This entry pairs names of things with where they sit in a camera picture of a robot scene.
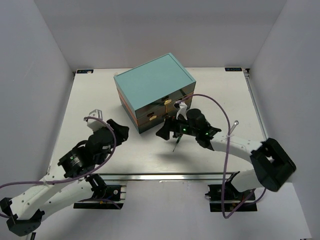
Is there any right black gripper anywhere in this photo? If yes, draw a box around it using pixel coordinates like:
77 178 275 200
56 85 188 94
156 111 199 141

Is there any clear bottom drawer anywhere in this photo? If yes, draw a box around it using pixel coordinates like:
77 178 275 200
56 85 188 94
135 109 177 134

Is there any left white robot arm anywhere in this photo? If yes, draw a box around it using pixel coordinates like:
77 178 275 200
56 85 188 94
0 116 129 237

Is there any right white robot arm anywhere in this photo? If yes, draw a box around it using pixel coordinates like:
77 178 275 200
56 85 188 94
156 108 297 200

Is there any small precision screwdriver centre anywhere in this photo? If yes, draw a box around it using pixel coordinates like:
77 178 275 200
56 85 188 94
172 138 181 152

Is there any teal drawer cabinet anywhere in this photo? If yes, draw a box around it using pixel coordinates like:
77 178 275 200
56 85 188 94
114 53 196 128

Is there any silver open-end wrench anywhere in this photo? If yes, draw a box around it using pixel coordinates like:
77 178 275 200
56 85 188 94
229 120 239 136

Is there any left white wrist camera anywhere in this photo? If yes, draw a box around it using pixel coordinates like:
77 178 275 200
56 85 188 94
84 109 104 132

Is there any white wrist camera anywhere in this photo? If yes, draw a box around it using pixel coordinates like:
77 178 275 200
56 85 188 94
174 100 188 120
84 109 104 132

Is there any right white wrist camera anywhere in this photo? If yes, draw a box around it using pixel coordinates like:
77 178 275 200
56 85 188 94
174 100 188 120

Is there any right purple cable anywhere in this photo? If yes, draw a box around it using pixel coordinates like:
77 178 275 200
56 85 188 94
174 93 266 219

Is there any aluminium table edge rail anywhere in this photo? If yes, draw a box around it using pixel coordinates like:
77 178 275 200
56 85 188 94
47 172 251 181

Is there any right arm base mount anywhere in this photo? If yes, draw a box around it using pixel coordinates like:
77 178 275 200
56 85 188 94
204 171 258 213

